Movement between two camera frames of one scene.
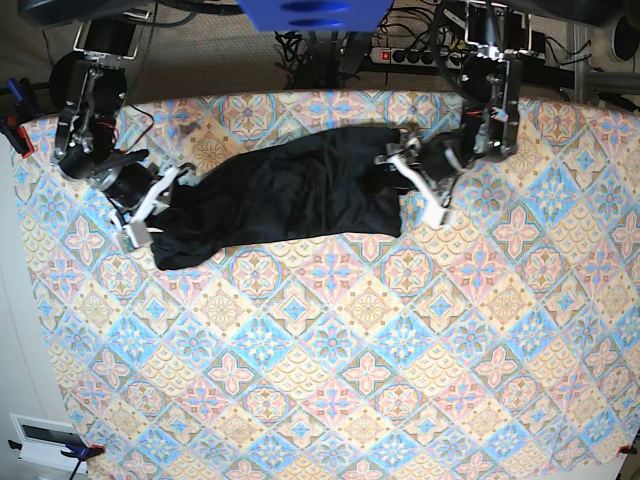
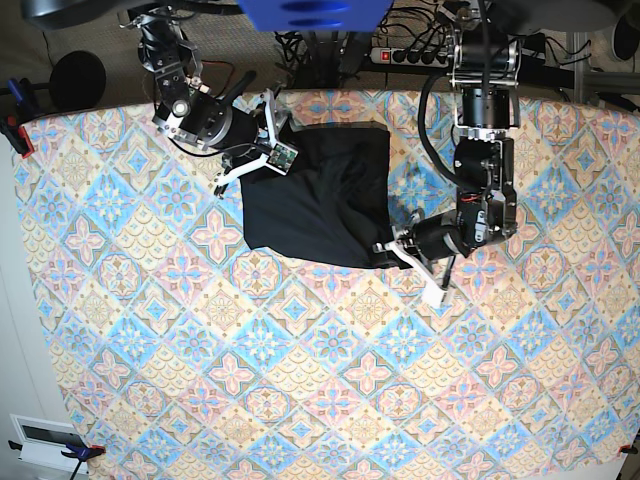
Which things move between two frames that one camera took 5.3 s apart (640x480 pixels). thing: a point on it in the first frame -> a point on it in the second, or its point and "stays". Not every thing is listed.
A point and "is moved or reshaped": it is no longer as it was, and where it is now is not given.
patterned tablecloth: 503,346 stays
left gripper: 126,183 -> 242,131
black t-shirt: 320,183 is moved or reshaped
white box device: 43,440 stays
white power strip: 421,58 stays
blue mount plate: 316,15 stays
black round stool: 67,79 stays
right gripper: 445,155 -> 433,239
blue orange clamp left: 17,103 stays
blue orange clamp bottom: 80,453 stays
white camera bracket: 431,204 -> 431,293
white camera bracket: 137,232 -> 279,158
